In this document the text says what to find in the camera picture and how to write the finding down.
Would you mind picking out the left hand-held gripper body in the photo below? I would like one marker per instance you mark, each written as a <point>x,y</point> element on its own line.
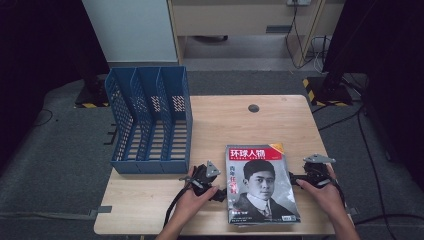
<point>200,176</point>

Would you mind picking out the dark flat object under desk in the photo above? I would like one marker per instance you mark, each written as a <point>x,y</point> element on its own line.
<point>210,38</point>

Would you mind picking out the black tape strips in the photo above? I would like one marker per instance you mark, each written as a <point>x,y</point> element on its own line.
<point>111,133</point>

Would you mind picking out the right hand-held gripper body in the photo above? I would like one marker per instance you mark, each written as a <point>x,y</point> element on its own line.
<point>316,173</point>

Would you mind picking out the white wall socket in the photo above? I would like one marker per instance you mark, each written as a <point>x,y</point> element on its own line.
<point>298,2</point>

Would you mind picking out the person's left hand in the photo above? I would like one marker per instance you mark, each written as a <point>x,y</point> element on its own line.
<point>193,210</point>

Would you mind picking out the grey floor tape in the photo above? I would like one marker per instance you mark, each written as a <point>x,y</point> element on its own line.
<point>105,209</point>
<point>352,211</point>

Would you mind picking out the white cabinet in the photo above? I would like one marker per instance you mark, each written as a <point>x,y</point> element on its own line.
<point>133,30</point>

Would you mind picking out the person's right hand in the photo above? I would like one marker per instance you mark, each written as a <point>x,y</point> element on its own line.
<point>328,200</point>

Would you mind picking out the portrait cover magazine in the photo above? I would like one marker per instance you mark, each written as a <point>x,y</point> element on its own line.
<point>263,186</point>

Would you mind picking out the dark curtain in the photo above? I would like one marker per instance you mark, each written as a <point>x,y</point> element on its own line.
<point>393,66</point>
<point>40,50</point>

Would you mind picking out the light wooden desk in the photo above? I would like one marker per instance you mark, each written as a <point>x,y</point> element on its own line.
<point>233,20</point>

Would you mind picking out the blue plastic file rack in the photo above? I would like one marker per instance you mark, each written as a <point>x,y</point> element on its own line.
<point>150,166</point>

